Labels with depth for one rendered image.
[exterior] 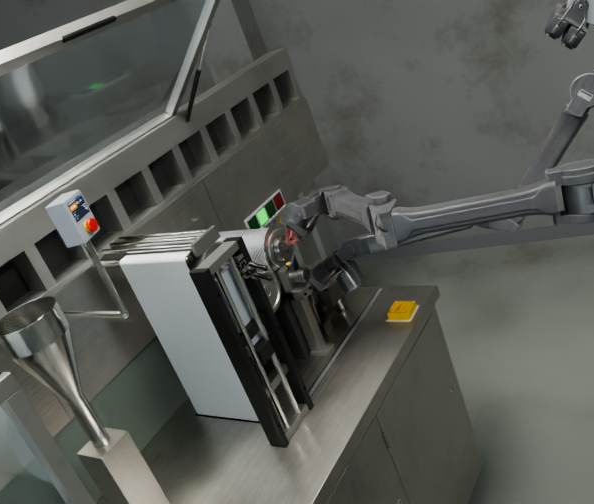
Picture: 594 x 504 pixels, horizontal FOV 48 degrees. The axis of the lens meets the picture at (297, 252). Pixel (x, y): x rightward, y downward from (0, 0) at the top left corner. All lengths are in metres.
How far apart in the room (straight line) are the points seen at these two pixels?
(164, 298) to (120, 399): 0.34
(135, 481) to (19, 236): 0.65
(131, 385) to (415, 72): 2.54
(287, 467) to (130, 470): 0.38
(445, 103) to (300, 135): 1.40
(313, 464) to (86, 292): 0.75
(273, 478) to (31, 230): 0.86
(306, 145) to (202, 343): 1.17
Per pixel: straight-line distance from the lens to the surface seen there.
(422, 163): 4.10
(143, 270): 1.79
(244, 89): 2.48
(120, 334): 1.97
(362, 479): 1.88
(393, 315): 2.10
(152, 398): 2.07
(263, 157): 2.50
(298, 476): 1.71
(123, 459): 1.66
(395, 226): 1.32
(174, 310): 1.81
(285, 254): 1.95
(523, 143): 3.96
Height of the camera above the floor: 2.02
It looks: 24 degrees down
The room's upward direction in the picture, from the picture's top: 21 degrees counter-clockwise
